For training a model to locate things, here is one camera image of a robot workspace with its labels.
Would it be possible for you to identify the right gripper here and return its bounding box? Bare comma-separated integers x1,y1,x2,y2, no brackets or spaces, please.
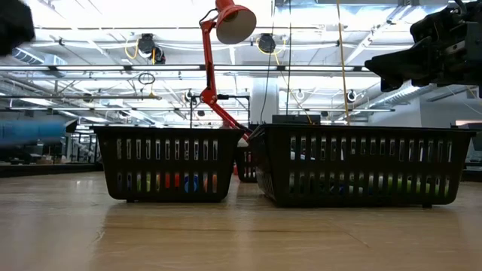
364,5,447,93

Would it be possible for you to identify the black slotted plastic basket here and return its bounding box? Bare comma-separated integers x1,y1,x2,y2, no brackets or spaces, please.
233,145,260,184
93,126,246,203
247,123,476,209

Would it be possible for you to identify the light green thick highlighter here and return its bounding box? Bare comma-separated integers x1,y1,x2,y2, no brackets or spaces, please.
136,172,151,193

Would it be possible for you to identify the red desk lamp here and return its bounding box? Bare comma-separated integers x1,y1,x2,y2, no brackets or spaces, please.
199,0,258,143

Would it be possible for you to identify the long ceiling light strip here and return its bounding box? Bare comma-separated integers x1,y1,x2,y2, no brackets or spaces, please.
0,64,372,72

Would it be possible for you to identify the silver ventilation duct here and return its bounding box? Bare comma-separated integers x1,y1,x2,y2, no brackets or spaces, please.
371,82,438,110

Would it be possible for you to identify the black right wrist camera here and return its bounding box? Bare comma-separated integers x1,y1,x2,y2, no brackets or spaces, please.
444,20,471,57

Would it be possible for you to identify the yellow hanging cable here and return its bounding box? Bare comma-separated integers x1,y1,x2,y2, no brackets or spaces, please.
336,0,351,126

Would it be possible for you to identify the black ceiling cable reel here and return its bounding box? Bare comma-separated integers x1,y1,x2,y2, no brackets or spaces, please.
257,32,277,54
136,32,166,65

